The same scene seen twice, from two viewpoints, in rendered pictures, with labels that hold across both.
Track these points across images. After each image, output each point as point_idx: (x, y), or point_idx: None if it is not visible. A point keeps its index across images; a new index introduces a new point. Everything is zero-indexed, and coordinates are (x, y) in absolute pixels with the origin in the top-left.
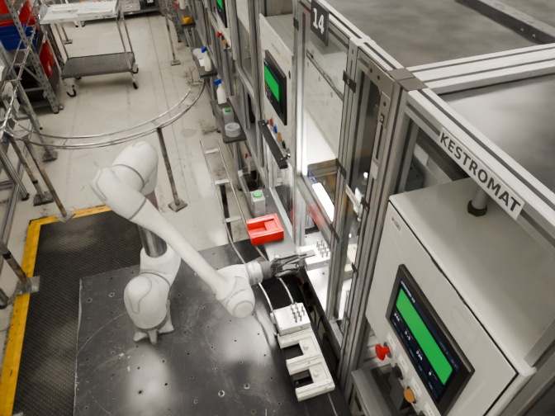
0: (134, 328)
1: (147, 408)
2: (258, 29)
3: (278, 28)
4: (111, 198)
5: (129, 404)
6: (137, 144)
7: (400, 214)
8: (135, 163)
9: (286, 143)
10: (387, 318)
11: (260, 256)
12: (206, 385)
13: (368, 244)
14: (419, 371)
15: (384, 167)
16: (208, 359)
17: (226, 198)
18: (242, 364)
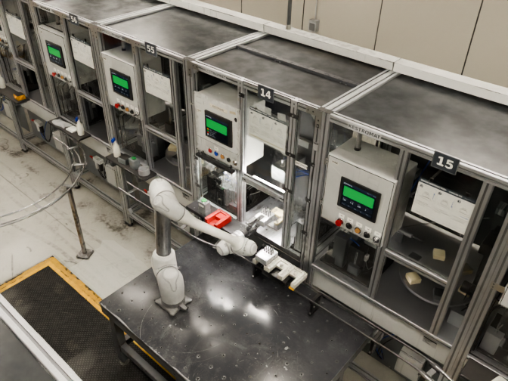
0: (166, 308)
1: (209, 339)
2: (190, 99)
3: (212, 97)
4: (171, 209)
5: (197, 343)
6: (158, 179)
7: (336, 157)
8: (168, 188)
9: (230, 158)
10: (339, 204)
11: (212, 243)
12: (233, 314)
13: (316, 181)
14: (360, 213)
15: (321, 144)
16: (224, 304)
17: None
18: (246, 297)
